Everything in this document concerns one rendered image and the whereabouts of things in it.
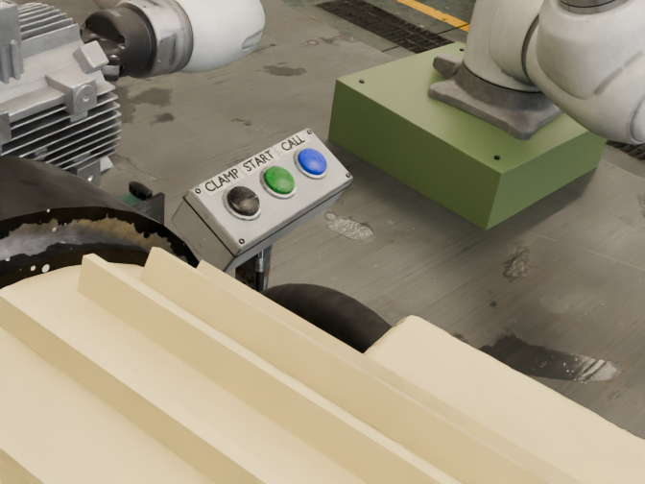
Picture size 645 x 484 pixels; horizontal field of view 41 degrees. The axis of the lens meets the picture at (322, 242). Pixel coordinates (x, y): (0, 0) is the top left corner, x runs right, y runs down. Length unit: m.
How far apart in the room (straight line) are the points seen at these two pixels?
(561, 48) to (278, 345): 0.97
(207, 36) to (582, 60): 0.46
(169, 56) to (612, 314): 0.65
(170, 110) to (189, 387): 1.31
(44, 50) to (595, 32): 0.63
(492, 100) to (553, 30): 0.24
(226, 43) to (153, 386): 0.91
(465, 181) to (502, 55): 0.19
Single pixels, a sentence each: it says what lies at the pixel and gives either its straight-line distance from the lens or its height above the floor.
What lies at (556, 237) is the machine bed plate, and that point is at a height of 0.80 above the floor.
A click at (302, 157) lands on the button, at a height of 1.07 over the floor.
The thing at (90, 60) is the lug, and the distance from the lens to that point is 0.90.
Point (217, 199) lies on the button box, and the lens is 0.76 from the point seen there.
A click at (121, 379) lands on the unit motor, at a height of 1.36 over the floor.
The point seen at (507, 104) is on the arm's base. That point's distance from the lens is 1.35.
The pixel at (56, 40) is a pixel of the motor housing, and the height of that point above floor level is 1.12.
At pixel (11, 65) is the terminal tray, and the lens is 0.87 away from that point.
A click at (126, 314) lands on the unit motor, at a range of 0.20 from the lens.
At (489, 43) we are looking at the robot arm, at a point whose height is 1.01.
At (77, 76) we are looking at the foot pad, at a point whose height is 1.11.
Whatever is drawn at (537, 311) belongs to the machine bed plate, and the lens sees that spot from 1.16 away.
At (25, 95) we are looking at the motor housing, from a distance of 0.87.
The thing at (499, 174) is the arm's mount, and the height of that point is 0.90.
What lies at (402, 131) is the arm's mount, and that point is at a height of 0.88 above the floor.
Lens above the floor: 1.48
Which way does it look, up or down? 35 degrees down
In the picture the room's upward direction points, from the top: 8 degrees clockwise
